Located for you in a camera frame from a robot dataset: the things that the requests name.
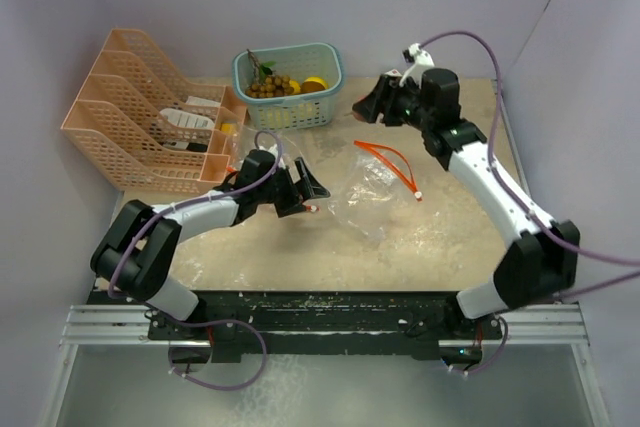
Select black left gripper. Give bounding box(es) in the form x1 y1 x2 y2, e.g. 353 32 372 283
255 157 328 217

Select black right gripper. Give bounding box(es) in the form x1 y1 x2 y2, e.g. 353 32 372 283
355 74 434 132

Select clear zip bag red seal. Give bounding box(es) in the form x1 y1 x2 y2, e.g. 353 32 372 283
219 134 311 222

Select yellow fake lemon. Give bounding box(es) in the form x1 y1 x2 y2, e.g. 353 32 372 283
300 77 329 94

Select yellow fake bell pepper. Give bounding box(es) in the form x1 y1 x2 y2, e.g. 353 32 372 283
289 79 301 95

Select brown fake mushrooms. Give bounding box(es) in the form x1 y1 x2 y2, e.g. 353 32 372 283
244 50 293 99

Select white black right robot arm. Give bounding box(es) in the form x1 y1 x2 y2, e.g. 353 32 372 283
352 68 580 338

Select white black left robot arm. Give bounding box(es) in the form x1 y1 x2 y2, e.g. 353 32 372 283
90 149 330 339

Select light blue plastic basket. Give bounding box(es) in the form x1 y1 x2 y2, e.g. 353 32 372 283
232 42 345 130

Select small yellow item in organizer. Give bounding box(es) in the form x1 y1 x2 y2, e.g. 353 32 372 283
220 122 238 136

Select orange mesh file organizer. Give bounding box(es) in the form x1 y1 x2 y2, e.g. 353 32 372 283
61 28 247 195

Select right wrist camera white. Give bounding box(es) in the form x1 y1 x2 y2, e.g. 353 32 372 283
399 43 435 87

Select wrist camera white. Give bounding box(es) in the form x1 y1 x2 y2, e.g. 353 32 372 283
399 43 435 87
267 144 285 168

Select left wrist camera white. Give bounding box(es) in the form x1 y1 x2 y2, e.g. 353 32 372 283
267 144 285 168

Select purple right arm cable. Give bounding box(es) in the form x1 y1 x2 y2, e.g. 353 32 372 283
419 30 640 298

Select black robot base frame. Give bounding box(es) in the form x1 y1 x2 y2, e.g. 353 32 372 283
87 289 504 366

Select aluminium rail frame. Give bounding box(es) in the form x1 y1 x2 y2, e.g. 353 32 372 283
37 304 151 427

